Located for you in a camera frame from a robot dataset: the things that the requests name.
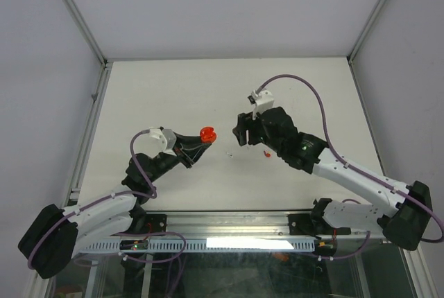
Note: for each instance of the left aluminium frame post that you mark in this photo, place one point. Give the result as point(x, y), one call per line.
point(85, 31)

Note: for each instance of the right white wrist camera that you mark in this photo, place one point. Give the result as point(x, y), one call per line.
point(262, 100)

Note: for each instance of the aluminium mounting rail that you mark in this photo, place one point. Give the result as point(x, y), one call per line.
point(200, 225)

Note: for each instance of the right aluminium frame post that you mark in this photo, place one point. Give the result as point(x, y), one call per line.
point(365, 32)

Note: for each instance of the aluminium frame post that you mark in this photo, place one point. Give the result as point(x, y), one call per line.
point(85, 31)
point(365, 32)

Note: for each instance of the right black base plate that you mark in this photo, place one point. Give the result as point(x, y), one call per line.
point(302, 224)

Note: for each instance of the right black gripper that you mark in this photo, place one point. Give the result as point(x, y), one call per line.
point(245, 123)

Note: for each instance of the grey slotted cable duct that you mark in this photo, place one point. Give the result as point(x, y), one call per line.
point(207, 245)

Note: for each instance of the red earbud charging case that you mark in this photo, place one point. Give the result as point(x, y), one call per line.
point(208, 134)

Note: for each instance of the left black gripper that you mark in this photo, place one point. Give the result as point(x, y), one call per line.
point(189, 150)

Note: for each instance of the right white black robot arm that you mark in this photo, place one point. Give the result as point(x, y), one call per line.
point(398, 211)

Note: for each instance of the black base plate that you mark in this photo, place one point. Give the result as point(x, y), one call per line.
point(151, 223)
point(302, 224)

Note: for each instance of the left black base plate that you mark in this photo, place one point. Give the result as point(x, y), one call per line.
point(151, 223)

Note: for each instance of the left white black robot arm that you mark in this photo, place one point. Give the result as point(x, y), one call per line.
point(58, 234)

